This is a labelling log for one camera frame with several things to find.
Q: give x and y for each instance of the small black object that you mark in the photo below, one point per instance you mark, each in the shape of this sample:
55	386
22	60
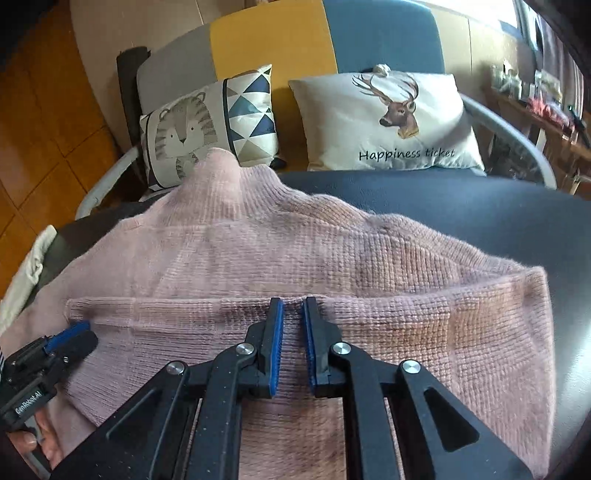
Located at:
278	162

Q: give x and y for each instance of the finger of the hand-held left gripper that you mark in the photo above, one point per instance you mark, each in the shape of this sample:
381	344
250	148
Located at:
81	350
69	334

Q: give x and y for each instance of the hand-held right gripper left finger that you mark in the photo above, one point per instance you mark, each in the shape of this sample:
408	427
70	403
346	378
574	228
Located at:
276	350

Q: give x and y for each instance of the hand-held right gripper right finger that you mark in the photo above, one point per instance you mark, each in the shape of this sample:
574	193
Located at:
310	350

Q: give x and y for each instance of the deer print cushion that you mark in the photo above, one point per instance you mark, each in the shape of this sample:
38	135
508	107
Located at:
392	138

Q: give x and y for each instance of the wooden side table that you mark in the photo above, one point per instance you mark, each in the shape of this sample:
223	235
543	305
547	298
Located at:
558	143

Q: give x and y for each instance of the tiger print cushion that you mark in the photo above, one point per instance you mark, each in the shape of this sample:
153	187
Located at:
184	129

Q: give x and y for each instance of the pink curtain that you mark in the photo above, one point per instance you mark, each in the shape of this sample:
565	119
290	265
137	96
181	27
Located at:
554	50

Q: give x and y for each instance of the person's left hand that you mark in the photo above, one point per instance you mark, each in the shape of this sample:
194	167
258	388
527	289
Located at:
46	443

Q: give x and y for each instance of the grey yellow blue sofa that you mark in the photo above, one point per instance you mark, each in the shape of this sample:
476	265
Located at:
383	32

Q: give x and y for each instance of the clutter of small jars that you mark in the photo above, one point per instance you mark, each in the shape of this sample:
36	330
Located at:
540	92

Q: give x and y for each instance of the pink knit sweater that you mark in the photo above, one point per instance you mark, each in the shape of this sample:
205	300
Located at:
323	258

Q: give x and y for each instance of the cream white cloth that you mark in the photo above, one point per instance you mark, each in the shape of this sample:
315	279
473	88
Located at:
27	272

